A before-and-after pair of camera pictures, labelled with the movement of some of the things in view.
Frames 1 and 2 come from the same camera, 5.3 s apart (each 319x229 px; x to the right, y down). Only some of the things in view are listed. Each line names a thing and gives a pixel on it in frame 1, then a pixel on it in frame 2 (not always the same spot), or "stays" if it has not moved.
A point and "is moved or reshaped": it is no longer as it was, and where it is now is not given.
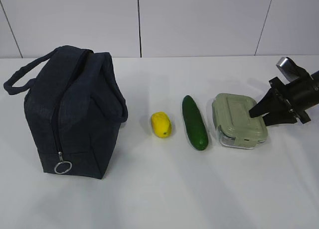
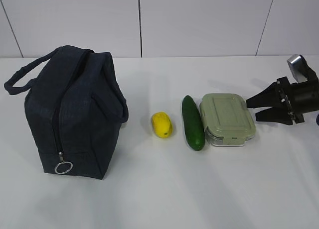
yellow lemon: (161, 125) stays
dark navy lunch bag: (73, 109) stays
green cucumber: (195, 124) stays
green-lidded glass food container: (235, 127) is moved or reshaped
